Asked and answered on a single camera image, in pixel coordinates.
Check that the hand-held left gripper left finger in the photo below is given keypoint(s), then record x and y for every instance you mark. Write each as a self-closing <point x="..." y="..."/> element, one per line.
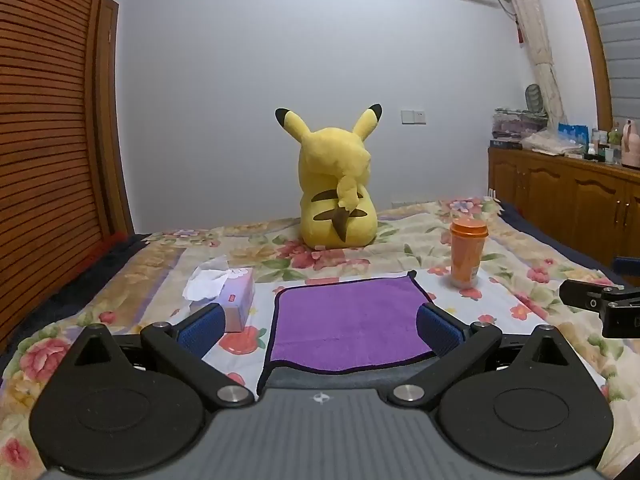
<point x="202" y="329"/>

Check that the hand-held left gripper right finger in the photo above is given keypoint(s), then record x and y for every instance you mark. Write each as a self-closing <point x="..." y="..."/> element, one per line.
<point x="439" y="329"/>

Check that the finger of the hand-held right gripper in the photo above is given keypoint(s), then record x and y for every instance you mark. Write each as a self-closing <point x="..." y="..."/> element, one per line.
<point x="620" y="310"/>
<point x="630" y="266"/>

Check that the purple towel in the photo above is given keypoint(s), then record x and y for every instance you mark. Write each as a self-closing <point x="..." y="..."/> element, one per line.
<point x="345" y="320"/>

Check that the tissue box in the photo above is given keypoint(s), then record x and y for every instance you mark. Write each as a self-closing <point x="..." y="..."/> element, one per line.
<point x="235" y="292"/>

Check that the orange lidded cup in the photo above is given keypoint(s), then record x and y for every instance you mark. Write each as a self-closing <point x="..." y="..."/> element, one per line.
<point x="467" y="255"/>

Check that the wooden cabinet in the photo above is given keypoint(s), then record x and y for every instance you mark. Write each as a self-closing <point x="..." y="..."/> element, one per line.
<point x="560" y="190"/>

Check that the floral bedsheet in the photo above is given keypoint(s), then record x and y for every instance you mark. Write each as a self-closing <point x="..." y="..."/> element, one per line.
<point x="350" y="260"/>

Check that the pink thermos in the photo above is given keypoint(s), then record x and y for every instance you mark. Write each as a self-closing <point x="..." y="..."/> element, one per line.
<point x="631" y="147"/>

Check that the small white bottle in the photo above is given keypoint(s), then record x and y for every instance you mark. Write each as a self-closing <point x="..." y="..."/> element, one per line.
<point x="592" y="151"/>

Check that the blue packet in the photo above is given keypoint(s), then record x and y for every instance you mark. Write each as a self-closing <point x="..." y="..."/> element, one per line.
<point x="574" y="134"/>

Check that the white plastic bag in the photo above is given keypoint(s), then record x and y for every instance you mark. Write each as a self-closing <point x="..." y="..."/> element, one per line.
<point x="550" y="144"/>

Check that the stack of folded clothes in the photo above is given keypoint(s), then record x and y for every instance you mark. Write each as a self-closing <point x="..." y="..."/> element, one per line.
<point x="515" y="125"/>

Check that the yellow plush toy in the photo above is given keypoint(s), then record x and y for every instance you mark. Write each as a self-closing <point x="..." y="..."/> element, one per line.
<point x="332" y="180"/>

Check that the grey quilted bag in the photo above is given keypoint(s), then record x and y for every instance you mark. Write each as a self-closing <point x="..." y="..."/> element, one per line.
<point x="534" y="97"/>

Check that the cream curtain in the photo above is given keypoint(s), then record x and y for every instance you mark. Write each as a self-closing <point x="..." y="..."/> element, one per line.
<point x="537" y="35"/>

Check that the wooden louvered wardrobe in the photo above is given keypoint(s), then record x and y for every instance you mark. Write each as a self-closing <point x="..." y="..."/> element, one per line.
<point x="45" y="135"/>

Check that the white wall switch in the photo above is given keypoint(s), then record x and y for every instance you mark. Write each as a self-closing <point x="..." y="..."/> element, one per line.
<point x="413" y="117"/>

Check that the wooden window frame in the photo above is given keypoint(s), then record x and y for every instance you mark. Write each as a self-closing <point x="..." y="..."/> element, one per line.
<point x="590" y="35"/>

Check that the red wall object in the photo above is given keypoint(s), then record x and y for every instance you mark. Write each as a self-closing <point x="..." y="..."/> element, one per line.
<point x="520" y="34"/>

